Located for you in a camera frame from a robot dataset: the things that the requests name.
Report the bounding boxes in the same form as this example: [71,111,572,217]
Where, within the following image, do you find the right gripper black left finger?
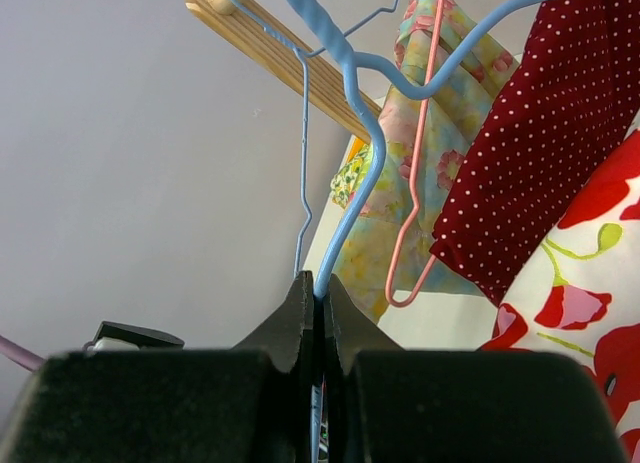
[1,271,314,462]

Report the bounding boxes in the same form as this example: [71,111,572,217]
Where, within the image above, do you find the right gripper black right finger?
[323,277,629,462]

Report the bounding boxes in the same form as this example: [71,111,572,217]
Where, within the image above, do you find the red poppy print garment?
[482,131,639,462]

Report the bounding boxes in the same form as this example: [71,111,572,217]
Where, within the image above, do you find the lemon print skirt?
[330,146,371,209]

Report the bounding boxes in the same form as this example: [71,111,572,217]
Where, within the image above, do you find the blue wire hanger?
[230,0,548,462]
[254,0,400,281]

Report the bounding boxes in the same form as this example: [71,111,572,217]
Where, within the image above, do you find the pastel floral garment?
[329,0,524,324]

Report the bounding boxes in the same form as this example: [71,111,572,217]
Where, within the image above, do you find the red polka dot garment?
[431,0,639,303]

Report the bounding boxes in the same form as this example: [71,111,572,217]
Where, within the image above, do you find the wooden clothes rack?
[185,0,371,142]

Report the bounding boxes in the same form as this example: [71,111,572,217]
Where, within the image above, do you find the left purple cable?
[0,334,44,372]

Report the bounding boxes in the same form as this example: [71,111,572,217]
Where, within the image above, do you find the pink wire hanger left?
[385,0,445,308]

